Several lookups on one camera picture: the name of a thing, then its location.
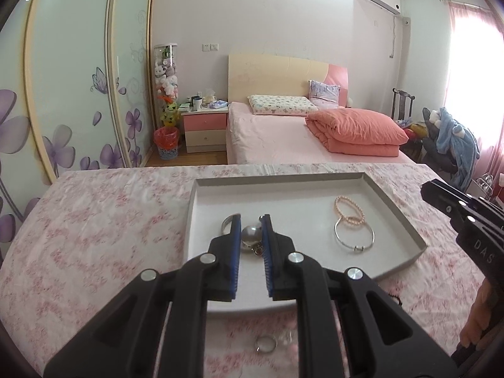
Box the bed with pink headboard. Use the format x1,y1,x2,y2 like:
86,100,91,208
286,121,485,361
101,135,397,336
226,52,422,165

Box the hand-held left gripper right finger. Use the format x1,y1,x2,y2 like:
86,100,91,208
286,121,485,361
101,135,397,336
259,213,459,378

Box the person's right hand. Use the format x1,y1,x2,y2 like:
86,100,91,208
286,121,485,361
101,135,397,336
460,279,500,348

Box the purple print pillow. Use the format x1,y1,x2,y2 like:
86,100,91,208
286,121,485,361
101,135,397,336
308,80,341,109

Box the grey office chair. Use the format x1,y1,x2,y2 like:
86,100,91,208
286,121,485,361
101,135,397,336
422,107,479,176

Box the grey shallow cardboard tray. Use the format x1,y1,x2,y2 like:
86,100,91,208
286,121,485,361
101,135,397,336
184,172,429,312

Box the thin silver bangle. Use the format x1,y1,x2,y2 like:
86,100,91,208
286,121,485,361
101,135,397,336
335,218,375,253

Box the pink curtain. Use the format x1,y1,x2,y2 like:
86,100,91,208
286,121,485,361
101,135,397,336
447,0,504,178

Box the trash bin with red bag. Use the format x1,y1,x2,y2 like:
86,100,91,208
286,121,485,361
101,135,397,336
153,127,180,161

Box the pink and cream nightstand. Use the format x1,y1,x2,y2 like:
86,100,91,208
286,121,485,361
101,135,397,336
181,102,229,153

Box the clear plush toy display tube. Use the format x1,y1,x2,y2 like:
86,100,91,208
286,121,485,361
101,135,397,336
153,43,182,130

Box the silver open bangle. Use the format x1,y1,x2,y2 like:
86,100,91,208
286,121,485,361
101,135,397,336
220,215,237,238

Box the flat floral pillow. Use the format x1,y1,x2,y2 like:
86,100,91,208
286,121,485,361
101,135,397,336
247,94,319,117

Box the white wire rack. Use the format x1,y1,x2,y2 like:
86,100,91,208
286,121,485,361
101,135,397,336
476,172,497,198

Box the folded salmon quilt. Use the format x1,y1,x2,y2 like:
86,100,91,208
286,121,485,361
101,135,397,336
305,108,410,157

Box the pink pearl bracelet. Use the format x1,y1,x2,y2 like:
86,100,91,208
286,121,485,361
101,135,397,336
335,196,366,229

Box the grey pearl earring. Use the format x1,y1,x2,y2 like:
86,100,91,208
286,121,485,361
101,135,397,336
241,224,264,257

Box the silver ring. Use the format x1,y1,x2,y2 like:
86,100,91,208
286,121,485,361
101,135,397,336
254,335,278,353

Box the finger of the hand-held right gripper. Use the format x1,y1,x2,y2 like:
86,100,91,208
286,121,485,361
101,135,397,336
420,179,504,217
421,195,479,231

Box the air conditioner pipe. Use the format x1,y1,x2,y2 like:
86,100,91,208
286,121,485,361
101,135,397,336
389,14,410,60

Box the dark wooden chair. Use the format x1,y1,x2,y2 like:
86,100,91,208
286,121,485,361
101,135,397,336
392,89,416,121

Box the colourful toys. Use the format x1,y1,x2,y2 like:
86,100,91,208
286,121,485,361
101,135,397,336
405,124,428,141

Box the glass wardrobe with purple flowers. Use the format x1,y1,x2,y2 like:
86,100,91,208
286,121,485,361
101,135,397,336
0,0,158,221

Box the blue plush robe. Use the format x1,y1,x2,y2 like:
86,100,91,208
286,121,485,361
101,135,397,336
429,107,481,193

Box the yellow plush toy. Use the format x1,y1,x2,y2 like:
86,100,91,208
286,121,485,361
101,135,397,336
161,102,179,129

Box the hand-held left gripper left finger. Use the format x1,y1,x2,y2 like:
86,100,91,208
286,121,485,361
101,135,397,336
43,213,242,378

